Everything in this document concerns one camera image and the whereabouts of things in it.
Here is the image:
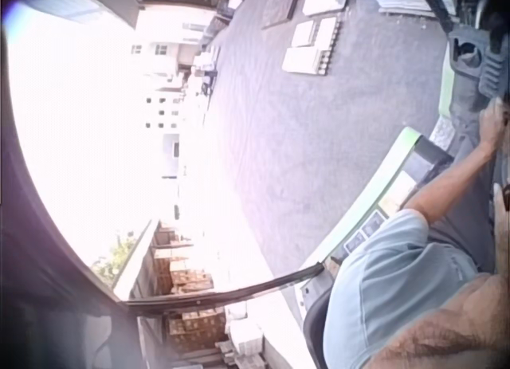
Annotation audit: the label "person's left hand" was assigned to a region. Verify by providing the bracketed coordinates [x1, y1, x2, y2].
[477, 96, 510, 151]

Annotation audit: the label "person's right hand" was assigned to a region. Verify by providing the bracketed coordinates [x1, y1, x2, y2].
[492, 183, 510, 223]

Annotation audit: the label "black ribbed forklift pedal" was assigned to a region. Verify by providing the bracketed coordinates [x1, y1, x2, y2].
[477, 49, 510, 104]

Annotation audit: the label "person's legs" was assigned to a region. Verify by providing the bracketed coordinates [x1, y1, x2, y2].
[426, 155, 504, 275]

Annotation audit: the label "green white forklift body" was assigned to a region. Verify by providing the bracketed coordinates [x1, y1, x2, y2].
[293, 125, 457, 319]

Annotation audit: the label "white block pallet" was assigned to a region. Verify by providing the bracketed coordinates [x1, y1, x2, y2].
[301, 0, 352, 18]
[281, 45, 332, 76]
[291, 16, 342, 49]

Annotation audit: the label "dark flat pallet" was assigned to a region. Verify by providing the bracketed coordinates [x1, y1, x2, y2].
[261, 0, 300, 30]

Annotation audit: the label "black forklift seat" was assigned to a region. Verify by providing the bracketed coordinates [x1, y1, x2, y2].
[302, 292, 340, 356]

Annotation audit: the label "white building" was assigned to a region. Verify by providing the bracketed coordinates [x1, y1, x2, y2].
[130, 9, 224, 181]

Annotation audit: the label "heap of white blocks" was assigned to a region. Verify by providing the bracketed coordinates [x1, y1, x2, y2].
[214, 307, 267, 369]

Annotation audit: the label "stacks of orange bricks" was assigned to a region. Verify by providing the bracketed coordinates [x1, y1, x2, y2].
[152, 220, 229, 356]

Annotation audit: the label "green tree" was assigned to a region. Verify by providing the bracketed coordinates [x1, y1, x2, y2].
[90, 236, 137, 283]

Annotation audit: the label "grey roofed building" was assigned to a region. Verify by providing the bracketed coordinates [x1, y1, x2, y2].
[23, 0, 145, 29]

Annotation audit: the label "dark forklift roof pillar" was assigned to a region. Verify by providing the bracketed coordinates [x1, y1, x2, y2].
[0, 143, 141, 369]

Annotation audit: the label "black forklift frame bar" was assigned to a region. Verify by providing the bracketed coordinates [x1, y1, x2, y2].
[125, 262, 325, 318]

